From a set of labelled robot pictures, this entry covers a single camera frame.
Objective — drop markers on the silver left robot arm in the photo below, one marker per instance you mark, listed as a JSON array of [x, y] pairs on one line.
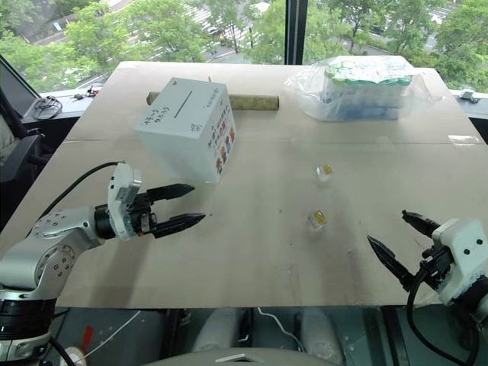
[[57, 228]]

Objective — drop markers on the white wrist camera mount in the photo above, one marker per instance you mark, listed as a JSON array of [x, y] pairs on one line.
[[121, 225], [463, 248]]

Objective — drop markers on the clear tape strip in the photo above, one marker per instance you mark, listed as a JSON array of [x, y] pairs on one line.
[[463, 139]]

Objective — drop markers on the white cardboard box with slot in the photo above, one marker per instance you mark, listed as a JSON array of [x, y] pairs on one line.
[[183, 129]]

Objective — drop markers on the clear bag of bottles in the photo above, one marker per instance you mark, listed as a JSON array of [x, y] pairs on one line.
[[358, 95]]

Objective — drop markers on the brown cardboard tube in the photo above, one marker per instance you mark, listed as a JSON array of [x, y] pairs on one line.
[[255, 102]]

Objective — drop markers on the grey rounded robot leg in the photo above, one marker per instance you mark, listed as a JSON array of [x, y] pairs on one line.
[[320, 335], [217, 329]]

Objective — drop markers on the black chair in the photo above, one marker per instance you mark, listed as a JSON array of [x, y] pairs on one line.
[[19, 156]]

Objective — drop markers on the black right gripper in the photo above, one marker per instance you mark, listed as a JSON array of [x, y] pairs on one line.
[[434, 267]]

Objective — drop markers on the grey robot torso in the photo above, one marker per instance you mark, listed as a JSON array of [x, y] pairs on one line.
[[244, 358]]

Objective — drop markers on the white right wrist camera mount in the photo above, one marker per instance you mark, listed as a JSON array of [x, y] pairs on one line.
[[463, 248]]

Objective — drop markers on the small keys and clips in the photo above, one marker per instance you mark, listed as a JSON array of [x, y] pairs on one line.
[[85, 93]]

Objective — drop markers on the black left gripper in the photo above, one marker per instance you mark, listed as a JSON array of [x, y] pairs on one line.
[[143, 213]]

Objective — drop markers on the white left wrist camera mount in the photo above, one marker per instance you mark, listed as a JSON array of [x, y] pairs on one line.
[[121, 225]]

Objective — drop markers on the tape roll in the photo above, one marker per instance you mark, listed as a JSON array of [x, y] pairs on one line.
[[76, 356]]

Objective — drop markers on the small white grey device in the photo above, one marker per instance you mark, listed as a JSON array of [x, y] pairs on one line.
[[469, 96]]

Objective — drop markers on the dark window frame post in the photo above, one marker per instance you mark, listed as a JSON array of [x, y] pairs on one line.
[[296, 30]]

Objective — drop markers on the red tag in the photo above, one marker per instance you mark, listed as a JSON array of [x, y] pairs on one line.
[[87, 339]]

